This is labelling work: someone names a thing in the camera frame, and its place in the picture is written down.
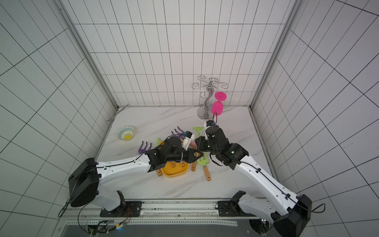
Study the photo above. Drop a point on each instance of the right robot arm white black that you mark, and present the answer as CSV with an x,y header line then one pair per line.
x,y
288,212

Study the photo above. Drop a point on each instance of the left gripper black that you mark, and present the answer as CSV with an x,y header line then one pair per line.
x,y
191,155

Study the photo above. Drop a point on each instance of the pink plastic goblet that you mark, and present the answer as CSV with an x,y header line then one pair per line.
x,y
218,107

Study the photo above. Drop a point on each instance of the purple fork pink handle left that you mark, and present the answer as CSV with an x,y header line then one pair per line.
x,y
145,146

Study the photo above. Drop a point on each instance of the purple fork pink handle right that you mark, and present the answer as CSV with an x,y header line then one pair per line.
x,y
177,132

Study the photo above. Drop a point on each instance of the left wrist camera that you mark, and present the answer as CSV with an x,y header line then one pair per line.
x,y
188,141

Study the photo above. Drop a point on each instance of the metal base rail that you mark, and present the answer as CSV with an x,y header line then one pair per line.
x,y
174,212

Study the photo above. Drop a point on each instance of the purple fork pink handle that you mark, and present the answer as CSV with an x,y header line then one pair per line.
x,y
145,146
177,132

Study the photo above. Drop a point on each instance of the silver cup holder stand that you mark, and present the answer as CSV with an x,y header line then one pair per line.
x,y
210,85

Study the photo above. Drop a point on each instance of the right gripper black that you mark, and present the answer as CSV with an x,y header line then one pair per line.
x,y
212,128

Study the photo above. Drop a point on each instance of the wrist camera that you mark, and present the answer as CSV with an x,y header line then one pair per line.
x,y
188,141
209,128

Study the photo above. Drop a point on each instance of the green fork wooden handle long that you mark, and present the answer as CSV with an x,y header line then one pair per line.
x,y
203,161

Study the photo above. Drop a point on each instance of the patterned small bowl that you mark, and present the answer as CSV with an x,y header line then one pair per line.
x,y
125,133

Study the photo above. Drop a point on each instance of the yellow plastic storage box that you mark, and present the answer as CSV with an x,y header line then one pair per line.
x,y
171,172

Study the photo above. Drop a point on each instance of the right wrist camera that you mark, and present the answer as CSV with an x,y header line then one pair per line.
x,y
209,128

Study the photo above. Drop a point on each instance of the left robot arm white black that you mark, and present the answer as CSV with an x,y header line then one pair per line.
x,y
88,182

